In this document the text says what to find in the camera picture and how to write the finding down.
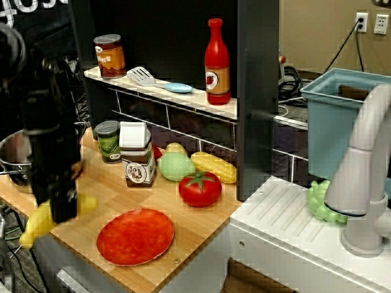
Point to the red ketchup bottle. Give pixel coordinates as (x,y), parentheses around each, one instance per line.
(217,61)

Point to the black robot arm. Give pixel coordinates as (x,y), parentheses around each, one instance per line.
(36,107)

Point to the chocolate milk carton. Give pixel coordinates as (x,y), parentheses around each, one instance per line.
(137,158)

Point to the green toy grapes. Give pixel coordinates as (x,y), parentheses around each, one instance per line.
(316,201)

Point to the black banner white letters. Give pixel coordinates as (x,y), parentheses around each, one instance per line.
(33,9)

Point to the stainless steel pot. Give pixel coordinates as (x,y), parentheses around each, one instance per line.
(15,171)

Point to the green toy can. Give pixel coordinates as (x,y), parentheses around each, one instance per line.
(107,143)

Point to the white wall outlet with plug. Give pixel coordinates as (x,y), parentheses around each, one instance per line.
(361,22)

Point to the black toy kitchen hutch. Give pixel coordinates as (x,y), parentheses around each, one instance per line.
(258,91)

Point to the green toy lime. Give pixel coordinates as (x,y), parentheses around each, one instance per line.
(174,167)

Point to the white toy sink counter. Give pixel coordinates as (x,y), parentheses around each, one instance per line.
(290,232)

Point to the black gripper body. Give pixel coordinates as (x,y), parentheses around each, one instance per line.
(55,152)

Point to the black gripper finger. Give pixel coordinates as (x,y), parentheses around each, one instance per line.
(63,204)
(42,198)

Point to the white hutch shelf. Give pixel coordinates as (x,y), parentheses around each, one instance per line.
(198,99)

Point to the grey toy faucet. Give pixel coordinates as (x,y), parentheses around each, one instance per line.
(354,183)

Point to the orange beans can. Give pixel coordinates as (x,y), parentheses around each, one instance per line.
(110,59)

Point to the orange plate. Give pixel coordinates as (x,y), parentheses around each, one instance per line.
(136,236)

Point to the blue plastic bin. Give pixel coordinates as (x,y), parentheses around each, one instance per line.
(330,128)

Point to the red toy tomato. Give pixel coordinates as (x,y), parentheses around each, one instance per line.
(200,190)

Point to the yellow toy banana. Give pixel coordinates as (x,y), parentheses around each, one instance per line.
(38,226)

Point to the yellow toy corn cob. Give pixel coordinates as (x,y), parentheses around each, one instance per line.
(215,166)

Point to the yellow toy lemon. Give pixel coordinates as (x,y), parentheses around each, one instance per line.
(175,149)

